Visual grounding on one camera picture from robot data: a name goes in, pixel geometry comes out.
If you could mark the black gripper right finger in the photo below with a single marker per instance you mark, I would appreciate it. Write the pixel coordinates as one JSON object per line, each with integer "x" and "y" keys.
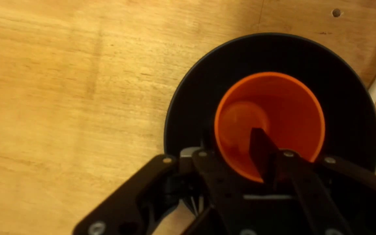
{"x": 337, "y": 196}

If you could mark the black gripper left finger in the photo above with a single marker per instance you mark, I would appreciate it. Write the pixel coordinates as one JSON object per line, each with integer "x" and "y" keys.
{"x": 154, "y": 191}

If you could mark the orange plastic cup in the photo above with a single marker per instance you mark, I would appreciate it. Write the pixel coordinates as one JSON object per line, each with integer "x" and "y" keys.
{"x": 282, "y": 106}

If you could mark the black bowl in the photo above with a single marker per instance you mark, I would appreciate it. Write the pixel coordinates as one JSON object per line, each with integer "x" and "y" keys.
{"x": 349, "y": 110}

